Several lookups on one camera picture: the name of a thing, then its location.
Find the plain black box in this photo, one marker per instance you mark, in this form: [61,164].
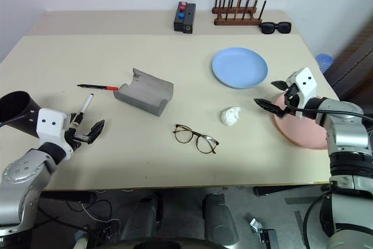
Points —
[189,21]

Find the black cylindrical pen cup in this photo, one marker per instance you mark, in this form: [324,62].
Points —
[14,106]

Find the black pen with red end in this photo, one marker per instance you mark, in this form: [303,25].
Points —
[93,86]

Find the black box with coloured buttons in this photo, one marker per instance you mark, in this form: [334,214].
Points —
[178,23]

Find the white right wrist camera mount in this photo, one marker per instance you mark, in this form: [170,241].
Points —
[306,82]

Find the dark rounded base shape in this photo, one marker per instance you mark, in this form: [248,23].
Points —
[160,244]

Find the tortoiseshell eyeglasses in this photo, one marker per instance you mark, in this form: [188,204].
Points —
[194,134]

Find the small metal caster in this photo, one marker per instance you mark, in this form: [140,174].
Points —
[255,225]

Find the black sunglasses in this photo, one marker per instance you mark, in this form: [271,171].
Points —
[267,28]

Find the crumpled white paper ball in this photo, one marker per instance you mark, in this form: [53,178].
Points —
[230,116]

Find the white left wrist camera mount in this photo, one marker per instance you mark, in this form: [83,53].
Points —
[51,123]

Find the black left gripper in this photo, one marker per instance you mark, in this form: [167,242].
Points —
[74,138]

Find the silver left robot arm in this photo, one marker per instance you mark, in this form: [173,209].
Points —
[17,173]

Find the light blue plate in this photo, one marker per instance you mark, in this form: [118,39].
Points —
[239,66]

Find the black floor bracket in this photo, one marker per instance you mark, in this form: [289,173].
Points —
[267,238]

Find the grey open glasses case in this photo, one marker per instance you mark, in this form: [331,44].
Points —
[145,94]

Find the black bar under table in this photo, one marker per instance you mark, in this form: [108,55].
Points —
[67,196]

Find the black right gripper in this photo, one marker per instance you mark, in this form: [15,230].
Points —
[292,97]

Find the blue ribbed bottle cap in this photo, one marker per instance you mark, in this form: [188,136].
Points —
[324,61]

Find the pink plate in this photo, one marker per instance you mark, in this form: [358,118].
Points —
[297,132]

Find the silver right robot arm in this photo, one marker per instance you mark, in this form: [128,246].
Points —
[346,144]

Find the white marker with black cap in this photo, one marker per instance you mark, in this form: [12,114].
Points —
[86,106]

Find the grey floor tape strip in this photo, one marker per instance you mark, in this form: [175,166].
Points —
[299,221]
[297,201]

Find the brown wooden peg rack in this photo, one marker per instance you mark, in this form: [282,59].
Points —
[233,10]
[237,22]

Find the dark brown wooden furniture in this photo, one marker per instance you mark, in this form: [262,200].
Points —
[355,65]

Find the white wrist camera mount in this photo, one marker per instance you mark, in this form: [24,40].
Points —
[51,123]
[306,82]

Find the dark rounded robot leg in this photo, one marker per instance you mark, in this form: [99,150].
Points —
[218,220]
[140,220]

